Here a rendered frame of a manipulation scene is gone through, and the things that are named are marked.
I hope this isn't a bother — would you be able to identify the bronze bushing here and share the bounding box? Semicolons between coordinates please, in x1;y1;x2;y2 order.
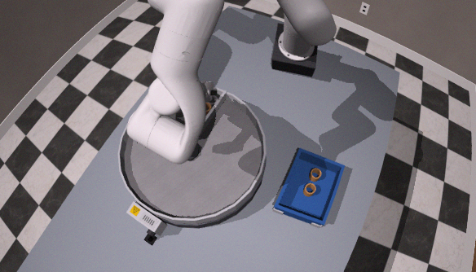
309;169;321;182
303;183;316;197
206;103;212;115

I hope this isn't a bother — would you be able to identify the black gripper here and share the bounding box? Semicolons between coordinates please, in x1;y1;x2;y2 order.
200;81;217;103

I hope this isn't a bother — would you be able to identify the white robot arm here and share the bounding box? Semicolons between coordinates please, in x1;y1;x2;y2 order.
127;0;337;164

